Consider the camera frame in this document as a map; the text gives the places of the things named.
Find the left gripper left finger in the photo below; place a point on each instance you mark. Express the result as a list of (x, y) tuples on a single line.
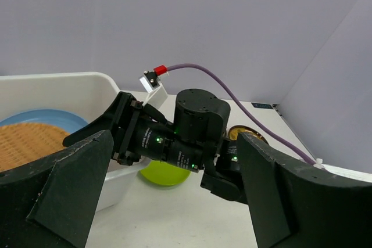
[(51, 202)]

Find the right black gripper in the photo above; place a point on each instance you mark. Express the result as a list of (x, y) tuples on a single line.
[(139, 130)]

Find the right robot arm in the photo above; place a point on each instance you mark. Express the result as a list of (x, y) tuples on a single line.
[(195, 140)]

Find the orange woven round plate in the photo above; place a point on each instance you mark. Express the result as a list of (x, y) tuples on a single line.
[(23, 143)]

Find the yellow patterned round plate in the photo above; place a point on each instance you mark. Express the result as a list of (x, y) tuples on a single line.
[(236, 129)]

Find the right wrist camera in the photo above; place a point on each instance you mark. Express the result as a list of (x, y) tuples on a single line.
[(156, 93)]

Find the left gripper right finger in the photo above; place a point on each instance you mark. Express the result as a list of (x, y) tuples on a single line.
[(293, 204)]

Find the blue table label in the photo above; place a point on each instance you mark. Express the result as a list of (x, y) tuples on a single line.
[(262, 105)]

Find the white plastic bin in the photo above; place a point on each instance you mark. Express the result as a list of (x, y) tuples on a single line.
[(87, 95)]

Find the green round plate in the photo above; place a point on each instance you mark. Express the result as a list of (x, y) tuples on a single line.
[(164, 174)]

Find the blue round plate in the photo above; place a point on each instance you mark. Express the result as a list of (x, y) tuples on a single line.
[(67, 121)]

